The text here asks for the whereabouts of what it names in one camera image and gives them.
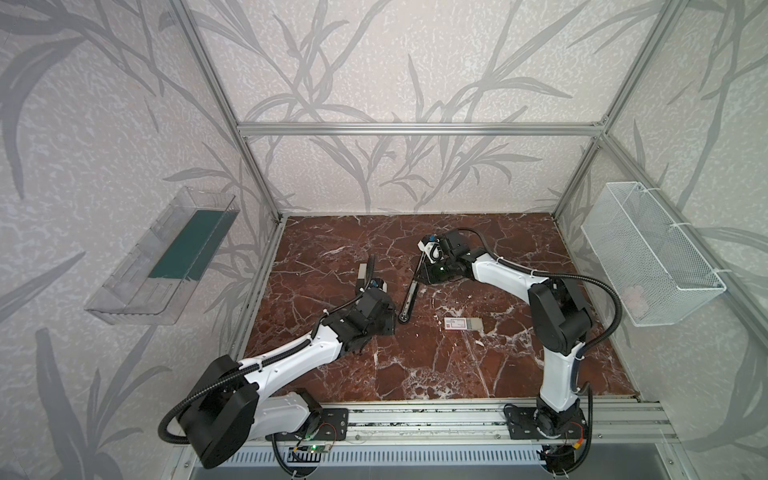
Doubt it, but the aluminium frame post left rear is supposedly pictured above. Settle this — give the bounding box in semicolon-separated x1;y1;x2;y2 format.
170;0;282;222

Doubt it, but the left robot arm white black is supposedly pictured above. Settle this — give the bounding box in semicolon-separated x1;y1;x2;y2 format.
158;282;397;469

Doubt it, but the white red staple box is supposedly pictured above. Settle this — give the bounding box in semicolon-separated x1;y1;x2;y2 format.
444;317;484;332

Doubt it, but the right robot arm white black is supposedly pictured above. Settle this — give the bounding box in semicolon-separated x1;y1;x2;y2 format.
416;229;594;439

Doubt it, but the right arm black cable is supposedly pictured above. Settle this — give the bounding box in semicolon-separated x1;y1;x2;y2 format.
452;227;623;475

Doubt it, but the white wire mesh basket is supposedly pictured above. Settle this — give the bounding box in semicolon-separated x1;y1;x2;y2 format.
582;182;727;327

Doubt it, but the aluminium frame post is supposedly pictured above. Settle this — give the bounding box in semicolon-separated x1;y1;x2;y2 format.
170;0;282;222
552;0;688;220

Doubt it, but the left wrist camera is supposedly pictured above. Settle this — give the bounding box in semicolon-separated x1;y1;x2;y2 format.
366;277;388;292

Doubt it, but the aluminium frame post right rear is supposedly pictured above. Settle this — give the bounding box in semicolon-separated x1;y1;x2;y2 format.
552;0;688;220

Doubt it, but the aluminium rear cross bar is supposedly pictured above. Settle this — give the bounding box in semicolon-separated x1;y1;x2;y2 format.
237;122;603;138

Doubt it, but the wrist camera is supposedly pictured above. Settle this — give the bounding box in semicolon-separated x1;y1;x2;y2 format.
366;277;388;292
418;234;443;264

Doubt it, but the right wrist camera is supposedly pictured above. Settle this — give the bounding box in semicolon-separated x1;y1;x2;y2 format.
418;234;443;264

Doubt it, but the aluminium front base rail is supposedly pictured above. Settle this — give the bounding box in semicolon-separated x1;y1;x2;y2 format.
173;401;682;449

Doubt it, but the clear plastic wall bin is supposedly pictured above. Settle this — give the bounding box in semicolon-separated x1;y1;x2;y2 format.
85;187;240;325

